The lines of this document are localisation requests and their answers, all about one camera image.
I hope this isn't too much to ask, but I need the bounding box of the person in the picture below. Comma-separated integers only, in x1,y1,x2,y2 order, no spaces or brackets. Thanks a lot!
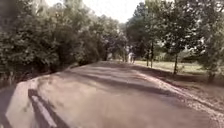
127,51,135,64

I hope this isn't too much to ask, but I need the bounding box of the grey asphalt path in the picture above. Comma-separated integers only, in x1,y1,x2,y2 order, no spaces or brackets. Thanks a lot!
0,60,224,128

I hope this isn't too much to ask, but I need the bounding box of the row of trees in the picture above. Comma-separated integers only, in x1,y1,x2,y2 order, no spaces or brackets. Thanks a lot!
124,0,224,83

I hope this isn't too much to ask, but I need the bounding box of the wood of dense trees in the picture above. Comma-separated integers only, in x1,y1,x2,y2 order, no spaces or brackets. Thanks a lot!
0,0,129,88

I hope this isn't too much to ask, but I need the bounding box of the grass field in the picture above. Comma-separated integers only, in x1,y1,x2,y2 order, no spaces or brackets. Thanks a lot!
133,59,224,77

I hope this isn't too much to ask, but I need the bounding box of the gravel strip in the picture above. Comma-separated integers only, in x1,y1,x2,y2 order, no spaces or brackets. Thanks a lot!
131,63,224,124

